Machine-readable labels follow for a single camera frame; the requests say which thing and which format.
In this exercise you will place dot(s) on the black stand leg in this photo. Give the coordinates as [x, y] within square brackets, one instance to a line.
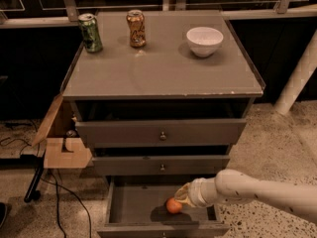
[33, 193]

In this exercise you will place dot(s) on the green soda can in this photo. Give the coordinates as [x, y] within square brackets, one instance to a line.
[90, 33]

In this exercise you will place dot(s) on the black shoe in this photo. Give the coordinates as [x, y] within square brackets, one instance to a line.
[3, 213]

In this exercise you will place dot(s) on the grey drawer cabinet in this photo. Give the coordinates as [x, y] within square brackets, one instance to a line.
[164, 80]

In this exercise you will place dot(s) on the orange soda can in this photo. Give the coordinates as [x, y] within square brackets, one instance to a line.
[136, 24]

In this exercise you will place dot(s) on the grey drawer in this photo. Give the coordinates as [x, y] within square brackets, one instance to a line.
[159, 165]
[160, 133]
[136, 209]

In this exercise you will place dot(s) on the wooden box structure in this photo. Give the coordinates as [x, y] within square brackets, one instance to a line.
[63, 150]

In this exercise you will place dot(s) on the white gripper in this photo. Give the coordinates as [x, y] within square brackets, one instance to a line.
[195, 191]

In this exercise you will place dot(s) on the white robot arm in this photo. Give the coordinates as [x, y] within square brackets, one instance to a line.
[232, 187]

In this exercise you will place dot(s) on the orange fruit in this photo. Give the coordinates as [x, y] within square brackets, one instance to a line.
[173, 206]

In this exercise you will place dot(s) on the white ceramic bowl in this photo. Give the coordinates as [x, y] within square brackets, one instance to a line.
[204, 41]

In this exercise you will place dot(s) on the grey middle drawer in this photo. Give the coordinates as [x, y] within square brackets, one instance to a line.
[159, 165]

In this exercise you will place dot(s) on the grey top drawer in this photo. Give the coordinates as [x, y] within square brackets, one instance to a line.
[160, 133]

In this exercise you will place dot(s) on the white diagonal pole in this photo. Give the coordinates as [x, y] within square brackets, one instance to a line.
[298, 79]

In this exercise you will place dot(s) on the grey bottom drawer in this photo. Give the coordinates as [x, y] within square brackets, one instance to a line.
[136, 209]

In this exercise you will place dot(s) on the metal window railing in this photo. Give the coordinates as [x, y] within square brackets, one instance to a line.
[45, 13]

